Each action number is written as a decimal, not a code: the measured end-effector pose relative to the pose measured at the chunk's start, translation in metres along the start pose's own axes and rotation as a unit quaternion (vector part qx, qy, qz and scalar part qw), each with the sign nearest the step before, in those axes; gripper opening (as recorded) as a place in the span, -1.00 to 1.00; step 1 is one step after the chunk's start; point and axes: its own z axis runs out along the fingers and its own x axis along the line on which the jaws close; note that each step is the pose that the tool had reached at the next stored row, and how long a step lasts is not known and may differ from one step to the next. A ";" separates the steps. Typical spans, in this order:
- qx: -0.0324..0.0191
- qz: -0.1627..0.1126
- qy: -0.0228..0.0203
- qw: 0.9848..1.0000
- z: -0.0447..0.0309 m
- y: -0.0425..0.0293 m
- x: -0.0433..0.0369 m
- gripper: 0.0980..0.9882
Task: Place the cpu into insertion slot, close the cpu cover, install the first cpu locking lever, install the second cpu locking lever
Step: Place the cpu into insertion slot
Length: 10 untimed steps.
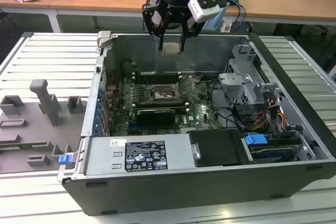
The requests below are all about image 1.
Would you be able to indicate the green RAM stick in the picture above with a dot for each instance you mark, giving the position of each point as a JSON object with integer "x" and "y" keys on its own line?
{"x": 23, "y": 145}

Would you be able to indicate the black graphics card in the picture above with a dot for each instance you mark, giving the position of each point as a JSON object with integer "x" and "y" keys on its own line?
{"x": 155, "y": 116}

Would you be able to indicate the pale blue teach pendant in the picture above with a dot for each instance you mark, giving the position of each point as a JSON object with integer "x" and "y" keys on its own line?
{"x": 214, "y": 23}

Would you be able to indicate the blue case latch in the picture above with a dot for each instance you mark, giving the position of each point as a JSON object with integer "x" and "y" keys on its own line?
{"x": 64, "y": 159}

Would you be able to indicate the grey parts rack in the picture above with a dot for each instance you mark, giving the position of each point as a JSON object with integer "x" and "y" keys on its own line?
{"x": 31, "y": 129}

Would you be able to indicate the silver metal drive cage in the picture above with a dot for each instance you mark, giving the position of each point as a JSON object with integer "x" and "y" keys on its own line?
{"x": 236, "y": 79}

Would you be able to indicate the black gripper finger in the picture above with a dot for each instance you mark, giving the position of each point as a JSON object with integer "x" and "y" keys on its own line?
{"x": 153, "y": 22}
{"x": 190, "y": 31}

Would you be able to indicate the dark grey PC case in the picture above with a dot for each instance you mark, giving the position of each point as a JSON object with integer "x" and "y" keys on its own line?
{"x": 183, "y": 195}

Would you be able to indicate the grey power supply unit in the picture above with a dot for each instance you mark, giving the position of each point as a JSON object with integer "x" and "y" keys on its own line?
{"x": 102, "y": 155}

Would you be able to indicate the silver square CPU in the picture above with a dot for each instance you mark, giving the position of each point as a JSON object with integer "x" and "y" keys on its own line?
{"x": 171, "y": 48}

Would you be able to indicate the hard disk in blue carrier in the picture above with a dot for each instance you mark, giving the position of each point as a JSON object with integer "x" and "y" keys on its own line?
{"x": 254, "y": 139}

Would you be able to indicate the long wooden desk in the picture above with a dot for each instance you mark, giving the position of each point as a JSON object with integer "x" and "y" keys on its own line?
{"x": 78, "y": 2}

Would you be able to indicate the CPU socket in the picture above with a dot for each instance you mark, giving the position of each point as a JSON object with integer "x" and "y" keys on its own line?
{"x": 162, "y": 93}

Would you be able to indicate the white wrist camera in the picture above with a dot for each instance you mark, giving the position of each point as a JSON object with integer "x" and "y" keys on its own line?
{"x": 207, "y": 11}

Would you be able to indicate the round coin battery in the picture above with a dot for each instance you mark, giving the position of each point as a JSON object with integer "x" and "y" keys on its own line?
{"x": 198, "y": 78}

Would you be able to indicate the green motherboard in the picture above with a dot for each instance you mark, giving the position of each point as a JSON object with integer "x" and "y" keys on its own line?
{"x": 202, "y": 121}

